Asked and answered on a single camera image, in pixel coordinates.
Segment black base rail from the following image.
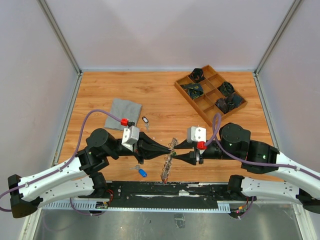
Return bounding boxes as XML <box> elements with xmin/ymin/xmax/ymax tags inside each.
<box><xmin>43</xmin><ymin>181</ymin><xmax>257</xmax><ymax>214</ymax></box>

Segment grey folded cloth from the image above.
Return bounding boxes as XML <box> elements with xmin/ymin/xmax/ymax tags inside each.
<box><xmin>104</xmin><ymin>98</ymin><xmax>142</xmax><ymax>131</ymax></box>

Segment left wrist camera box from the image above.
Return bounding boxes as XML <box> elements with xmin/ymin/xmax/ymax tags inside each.
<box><xmin>121</xmin><ymin>125</ymin><xmax>140</xmax><ymax>152</ymax></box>

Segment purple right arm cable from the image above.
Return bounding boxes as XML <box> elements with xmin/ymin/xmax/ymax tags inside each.
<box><xmin>203</xmin><ymin>112</ymin><xmax>320</xmax><ymax>180</ymax></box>

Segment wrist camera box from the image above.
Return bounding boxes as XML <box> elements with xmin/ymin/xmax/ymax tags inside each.
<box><xmin>121</xmin><ymin>125</ymin><xmax>140</xmax><ymax>152</ymax></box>
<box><xmin>186</xmin><ymin>126</ymin><xmax>207</xmax><ymax>143</ymax></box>

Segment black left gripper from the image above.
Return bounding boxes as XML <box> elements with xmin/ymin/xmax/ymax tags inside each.
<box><xmin>104</xmin><ymin>131</ymin><xmax>171</xmax><ymax>164</ymax></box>

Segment black key tag with key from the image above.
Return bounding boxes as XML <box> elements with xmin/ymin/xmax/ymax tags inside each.
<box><xmin>141</xmin><ymin>116</ymin><xmax>150</xmax><ymax>132</ymax></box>

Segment dark green patterned tie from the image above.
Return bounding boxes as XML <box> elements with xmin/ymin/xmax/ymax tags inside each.
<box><xmin>181</xmin><ymin>83</ymin><xmax>204</xmax><ymax>100</ymax></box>

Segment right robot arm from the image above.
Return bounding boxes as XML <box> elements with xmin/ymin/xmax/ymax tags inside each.
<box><xmin>175</xmin><ymin>123</ymin><xmax>320</xmax><ymax>214</ymax></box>

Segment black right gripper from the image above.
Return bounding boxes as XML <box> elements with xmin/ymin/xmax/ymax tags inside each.
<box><xmin>172</xmin><ymin>137</ymin><xmax>241</xmax><ymax>164</ymax></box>

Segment black orange rolled tie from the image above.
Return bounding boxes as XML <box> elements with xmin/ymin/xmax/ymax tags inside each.
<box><xmin>189</xmin><ymin>68</ymin><xmax>205</xmax><ymax>83</ymax></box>

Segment blue key tag with key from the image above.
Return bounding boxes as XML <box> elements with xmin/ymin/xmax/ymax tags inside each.
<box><xmin>130</xmin><ymin>165</ymin><xmax>148</xmax><ymax>178</ymax></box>

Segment metal key ring disc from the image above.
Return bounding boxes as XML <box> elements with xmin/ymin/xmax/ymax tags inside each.
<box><xmin>160</xmin><ymin>138</ymin><xmax>178</xmax><ymax>185</ymax></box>

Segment wooden compartment tray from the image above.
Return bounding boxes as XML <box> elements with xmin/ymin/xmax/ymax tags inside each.
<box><xmin>174</xmin><ymin>65</ymin><xmax>248</xmax><ymax>126</ymax></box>

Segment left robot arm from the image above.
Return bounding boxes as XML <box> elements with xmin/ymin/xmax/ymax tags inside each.
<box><xmin>7</xmin><ymin>127</ymin><xmax>170</xmax><ymax>219</ymax></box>

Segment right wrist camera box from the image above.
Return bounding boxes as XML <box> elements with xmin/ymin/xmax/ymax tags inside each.
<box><xmin>186</xmin><ymin>126</ymin><xmax>207</xmax><ymax>143</ymax></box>

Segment dark green floral tie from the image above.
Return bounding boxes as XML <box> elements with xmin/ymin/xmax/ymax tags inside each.
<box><xmin>218</xmin><ymin>81</ymin><xmax>235</xmax><ymax>97</ymax></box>

